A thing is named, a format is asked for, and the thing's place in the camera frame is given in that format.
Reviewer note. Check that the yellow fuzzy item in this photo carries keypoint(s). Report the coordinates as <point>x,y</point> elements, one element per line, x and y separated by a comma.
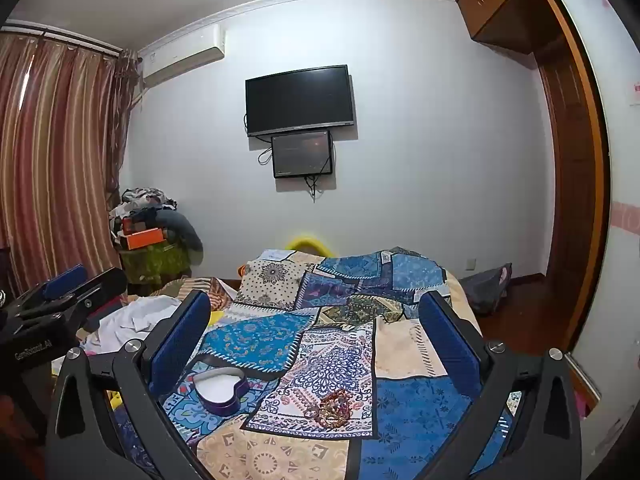
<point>304,244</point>

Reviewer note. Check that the wooden overhead cabinet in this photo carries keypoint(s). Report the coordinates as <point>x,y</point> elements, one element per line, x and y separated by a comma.
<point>500,0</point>

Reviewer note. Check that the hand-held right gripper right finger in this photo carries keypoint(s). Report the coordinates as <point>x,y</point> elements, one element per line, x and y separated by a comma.
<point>450,347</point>

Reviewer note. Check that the wooden door frame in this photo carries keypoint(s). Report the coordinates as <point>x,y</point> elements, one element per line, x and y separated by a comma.
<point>592,170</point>

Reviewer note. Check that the patchwork printed blanket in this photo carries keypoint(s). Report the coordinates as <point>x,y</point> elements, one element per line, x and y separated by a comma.
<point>325,330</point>

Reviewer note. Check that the black wall television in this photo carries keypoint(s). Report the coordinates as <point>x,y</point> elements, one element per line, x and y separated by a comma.
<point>300,100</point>

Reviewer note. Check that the white wardrobe door panel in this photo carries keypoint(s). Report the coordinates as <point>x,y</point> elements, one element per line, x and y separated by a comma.
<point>622,160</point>

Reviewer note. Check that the white wall socket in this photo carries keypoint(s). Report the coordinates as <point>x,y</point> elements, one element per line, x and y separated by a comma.
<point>471,263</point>

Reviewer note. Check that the white cloth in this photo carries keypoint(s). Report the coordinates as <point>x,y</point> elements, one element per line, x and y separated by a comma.
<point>135,317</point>

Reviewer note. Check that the yellow cloth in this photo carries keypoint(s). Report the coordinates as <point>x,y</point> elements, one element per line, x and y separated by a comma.
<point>216,316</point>

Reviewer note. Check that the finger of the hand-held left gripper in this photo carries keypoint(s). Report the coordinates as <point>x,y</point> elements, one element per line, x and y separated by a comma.
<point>107,285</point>
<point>65,279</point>

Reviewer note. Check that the white curtain rail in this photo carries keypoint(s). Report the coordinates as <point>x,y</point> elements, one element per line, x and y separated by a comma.
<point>60,37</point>

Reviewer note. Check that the orange box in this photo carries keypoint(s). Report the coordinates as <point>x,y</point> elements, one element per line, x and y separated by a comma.
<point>145,238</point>

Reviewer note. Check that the striped brown curtain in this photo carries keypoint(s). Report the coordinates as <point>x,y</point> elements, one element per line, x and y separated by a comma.
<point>50,160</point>

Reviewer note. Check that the white air conditioner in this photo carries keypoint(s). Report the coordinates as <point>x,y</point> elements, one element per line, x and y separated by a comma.
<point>182,55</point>

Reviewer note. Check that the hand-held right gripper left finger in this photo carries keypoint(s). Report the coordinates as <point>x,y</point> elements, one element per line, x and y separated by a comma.
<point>182,345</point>

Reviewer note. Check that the dark bag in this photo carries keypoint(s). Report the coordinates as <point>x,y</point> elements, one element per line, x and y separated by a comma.
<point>485,287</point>

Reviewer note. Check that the green patterned cloth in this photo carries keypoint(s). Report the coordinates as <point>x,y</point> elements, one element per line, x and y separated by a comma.
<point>152,260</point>

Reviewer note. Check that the dark grey bundled garment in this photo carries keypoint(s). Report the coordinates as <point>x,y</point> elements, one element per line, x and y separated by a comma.
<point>184,232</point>

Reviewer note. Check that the small black wall monitor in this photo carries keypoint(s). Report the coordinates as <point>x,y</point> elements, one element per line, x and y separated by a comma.
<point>302,154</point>

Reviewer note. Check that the pile of clothes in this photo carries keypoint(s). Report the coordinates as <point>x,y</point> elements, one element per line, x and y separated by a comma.
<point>145,205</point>

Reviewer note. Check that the brown striped cloth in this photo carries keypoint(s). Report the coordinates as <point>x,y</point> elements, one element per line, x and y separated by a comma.
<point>220,292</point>

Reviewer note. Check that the purple heart-shaped box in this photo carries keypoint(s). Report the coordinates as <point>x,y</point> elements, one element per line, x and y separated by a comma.
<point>220,392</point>

